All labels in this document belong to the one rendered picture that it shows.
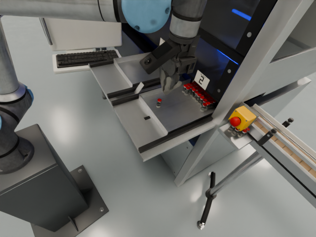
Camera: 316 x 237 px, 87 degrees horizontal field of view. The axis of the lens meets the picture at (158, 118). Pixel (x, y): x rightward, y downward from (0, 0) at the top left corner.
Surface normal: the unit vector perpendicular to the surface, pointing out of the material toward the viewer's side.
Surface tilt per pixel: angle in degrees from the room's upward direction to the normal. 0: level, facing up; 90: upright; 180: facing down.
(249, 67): 90
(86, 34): 90
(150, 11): 90
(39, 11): 117
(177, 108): 0
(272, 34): 90
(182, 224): 0
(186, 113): 0
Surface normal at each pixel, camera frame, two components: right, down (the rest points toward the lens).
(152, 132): 0.14, -0.64
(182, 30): -0.25, 0.71
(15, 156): 0.88, 0.22
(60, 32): 0.40, 0.73
